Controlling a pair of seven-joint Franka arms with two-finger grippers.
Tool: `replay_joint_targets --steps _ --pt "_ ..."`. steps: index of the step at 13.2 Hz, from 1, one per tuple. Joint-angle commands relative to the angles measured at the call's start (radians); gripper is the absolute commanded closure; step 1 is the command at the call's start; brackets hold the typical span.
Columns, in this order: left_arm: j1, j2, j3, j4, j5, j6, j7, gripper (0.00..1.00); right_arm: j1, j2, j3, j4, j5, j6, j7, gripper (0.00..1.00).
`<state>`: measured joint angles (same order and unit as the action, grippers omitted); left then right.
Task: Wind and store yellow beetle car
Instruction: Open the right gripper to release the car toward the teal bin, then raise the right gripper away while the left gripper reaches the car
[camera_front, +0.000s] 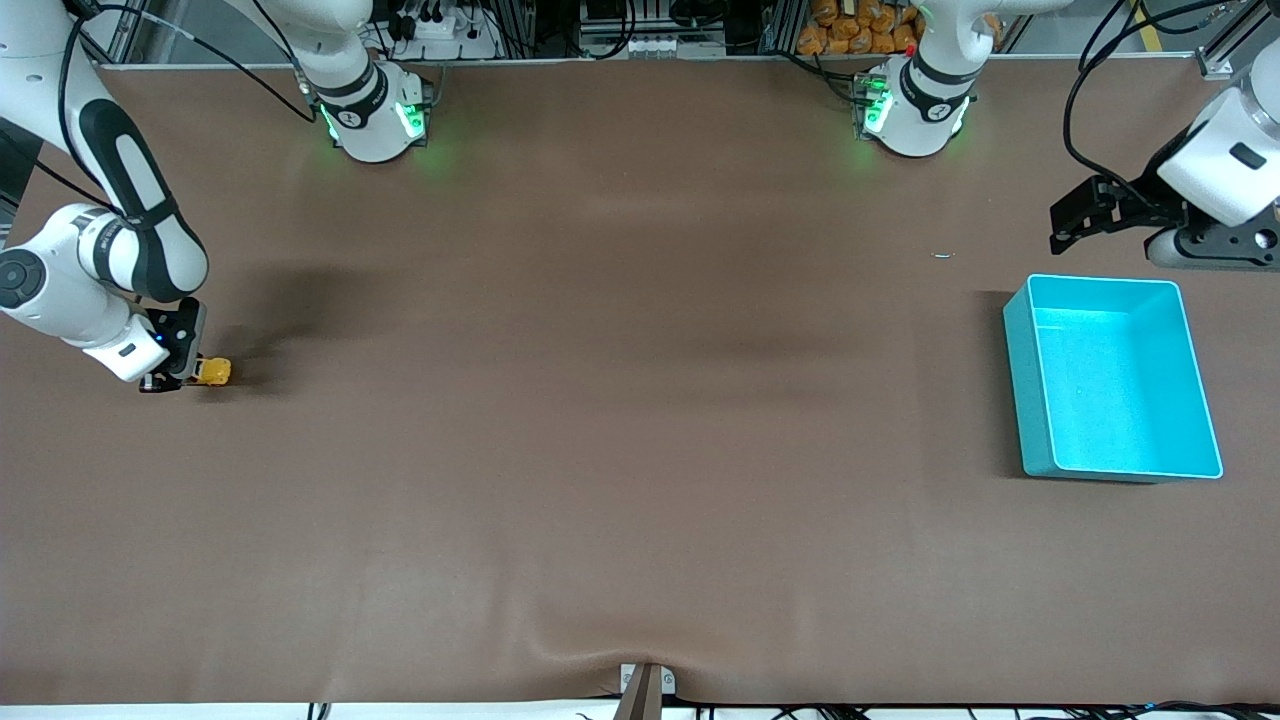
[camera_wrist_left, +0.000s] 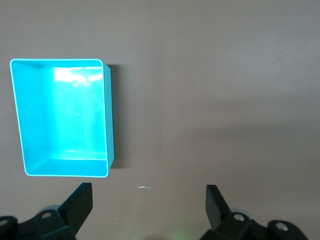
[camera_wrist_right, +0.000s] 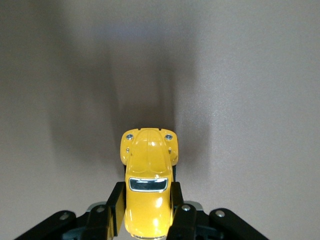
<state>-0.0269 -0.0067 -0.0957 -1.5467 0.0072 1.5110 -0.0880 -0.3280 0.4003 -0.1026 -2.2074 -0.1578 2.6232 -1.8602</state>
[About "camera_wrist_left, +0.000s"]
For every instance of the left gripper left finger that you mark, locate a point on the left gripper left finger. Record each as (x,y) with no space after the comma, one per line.
(62,220)

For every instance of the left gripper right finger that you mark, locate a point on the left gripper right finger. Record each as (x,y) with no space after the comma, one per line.
(225,222)

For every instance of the teal plastic bin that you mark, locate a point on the teal plastic bin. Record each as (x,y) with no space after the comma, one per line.
(62,112)

